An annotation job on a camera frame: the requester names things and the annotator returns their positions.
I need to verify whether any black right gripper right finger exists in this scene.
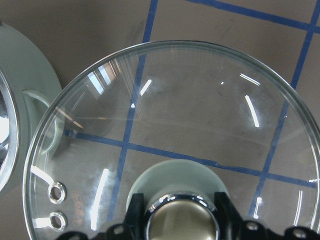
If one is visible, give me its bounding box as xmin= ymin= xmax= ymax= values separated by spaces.
xmin=214 ymin=192 xmax=320 ymax=240

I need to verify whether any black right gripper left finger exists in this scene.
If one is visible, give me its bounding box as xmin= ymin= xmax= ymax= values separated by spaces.
xmin=58 ymin=193 xmax=145 ymax=240

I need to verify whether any glass pot lid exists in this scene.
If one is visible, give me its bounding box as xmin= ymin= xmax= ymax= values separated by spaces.
xmin=23 ymin=40 xmax=320 ymax=240

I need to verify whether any pale green electric pot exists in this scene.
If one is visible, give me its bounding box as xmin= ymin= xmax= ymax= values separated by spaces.
xmin=0 ymin=22 xmax=62 ymax=195

